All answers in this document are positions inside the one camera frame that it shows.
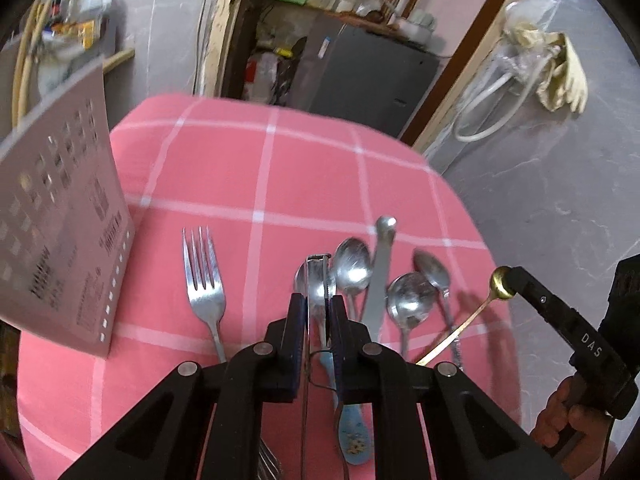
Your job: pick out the grey refrigerator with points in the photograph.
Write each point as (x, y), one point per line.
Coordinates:
(370, 80)

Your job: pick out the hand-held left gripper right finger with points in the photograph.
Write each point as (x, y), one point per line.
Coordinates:
(334, 320)

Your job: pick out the person's right hand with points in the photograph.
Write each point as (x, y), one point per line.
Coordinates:
(557, 425)

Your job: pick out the metal peeler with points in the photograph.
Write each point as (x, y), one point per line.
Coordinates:
(317, 280)

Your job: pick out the yellow cap sauce bottle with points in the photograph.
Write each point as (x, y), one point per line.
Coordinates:
(72, 5)

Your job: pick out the orange plastic packet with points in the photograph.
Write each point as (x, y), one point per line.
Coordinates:
(82, 32)

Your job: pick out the white sack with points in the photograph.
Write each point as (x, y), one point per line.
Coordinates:
(262, 72)

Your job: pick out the clear plastic bag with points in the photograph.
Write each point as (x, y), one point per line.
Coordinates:
(527, 12)

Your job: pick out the white utensil holder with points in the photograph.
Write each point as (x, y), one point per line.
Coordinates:
(60, 220)

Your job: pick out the metal fork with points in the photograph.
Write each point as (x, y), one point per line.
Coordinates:
(202, 295)
(267, 462)

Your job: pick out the yellow rubber gloves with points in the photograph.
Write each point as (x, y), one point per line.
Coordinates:
(565, 70)

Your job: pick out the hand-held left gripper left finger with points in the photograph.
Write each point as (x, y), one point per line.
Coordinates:
(297, 320)

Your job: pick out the pink checkered tablecloth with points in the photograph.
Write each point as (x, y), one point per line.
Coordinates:
(300, 170)

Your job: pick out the wooden door frame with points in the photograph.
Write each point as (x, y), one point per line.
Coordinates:
(220, 35)

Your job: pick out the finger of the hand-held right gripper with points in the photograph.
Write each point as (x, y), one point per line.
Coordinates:
(537, 295)

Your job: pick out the metal table knife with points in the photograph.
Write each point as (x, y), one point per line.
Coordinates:
(379, 280)

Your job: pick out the metal pot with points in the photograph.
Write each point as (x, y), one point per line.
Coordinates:
(416, 27)

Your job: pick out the gold spoon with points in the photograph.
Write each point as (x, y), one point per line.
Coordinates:
(499, 287)

